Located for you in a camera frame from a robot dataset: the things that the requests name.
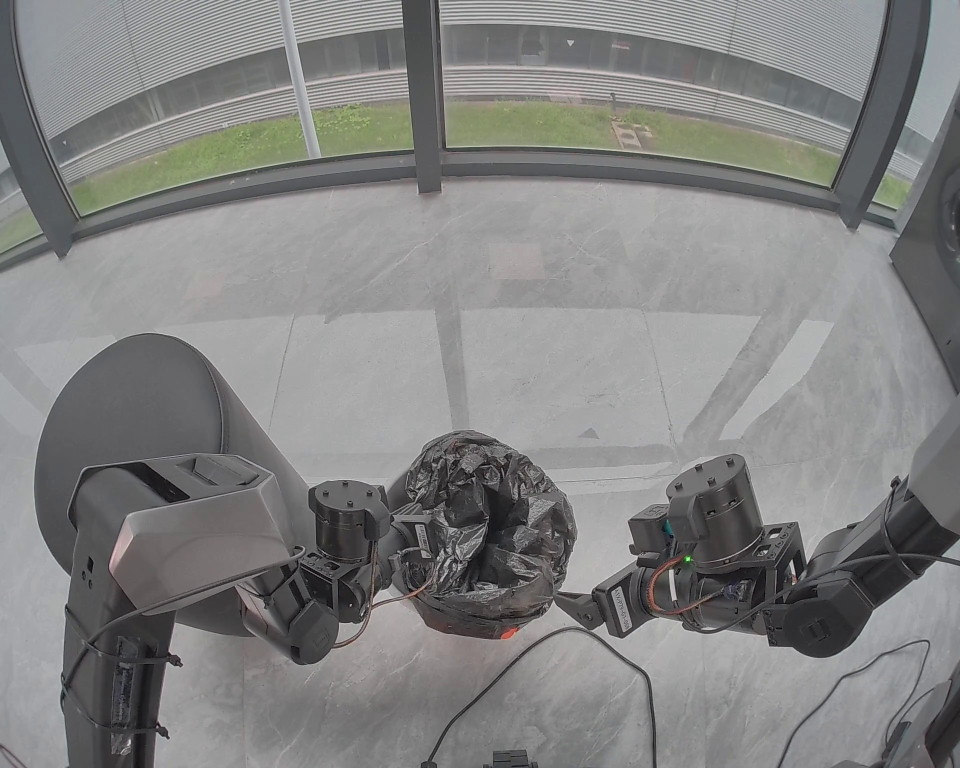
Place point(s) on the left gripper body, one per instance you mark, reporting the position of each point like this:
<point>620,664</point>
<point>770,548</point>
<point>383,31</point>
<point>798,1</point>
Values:
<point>409,540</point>

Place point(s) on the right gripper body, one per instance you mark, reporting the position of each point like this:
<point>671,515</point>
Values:
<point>619,607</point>

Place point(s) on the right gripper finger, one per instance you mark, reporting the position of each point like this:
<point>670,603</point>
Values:
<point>585,607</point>

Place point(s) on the black plastic bag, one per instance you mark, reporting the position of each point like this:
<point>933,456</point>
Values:
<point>495,510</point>

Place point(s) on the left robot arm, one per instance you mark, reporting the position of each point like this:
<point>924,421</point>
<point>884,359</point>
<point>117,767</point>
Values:
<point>195,532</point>

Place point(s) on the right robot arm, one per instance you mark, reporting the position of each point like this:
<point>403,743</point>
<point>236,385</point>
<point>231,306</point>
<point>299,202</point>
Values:
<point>840,570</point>

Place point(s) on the dark grey round chair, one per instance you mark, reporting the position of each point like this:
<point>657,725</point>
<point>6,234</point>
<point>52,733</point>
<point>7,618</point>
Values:
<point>135,397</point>

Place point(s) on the window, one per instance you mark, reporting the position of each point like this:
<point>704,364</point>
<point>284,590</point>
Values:
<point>420,90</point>

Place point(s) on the dark grey washing machine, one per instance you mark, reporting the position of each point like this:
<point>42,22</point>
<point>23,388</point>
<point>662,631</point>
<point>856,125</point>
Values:
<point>937,262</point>

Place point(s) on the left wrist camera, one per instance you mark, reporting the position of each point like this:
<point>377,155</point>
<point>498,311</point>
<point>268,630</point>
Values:
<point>379,521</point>

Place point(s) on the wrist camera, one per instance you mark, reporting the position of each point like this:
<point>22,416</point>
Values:
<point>649,529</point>
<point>379,521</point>

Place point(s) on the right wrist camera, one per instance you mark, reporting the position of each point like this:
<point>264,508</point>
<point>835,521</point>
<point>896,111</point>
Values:
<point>649,529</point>

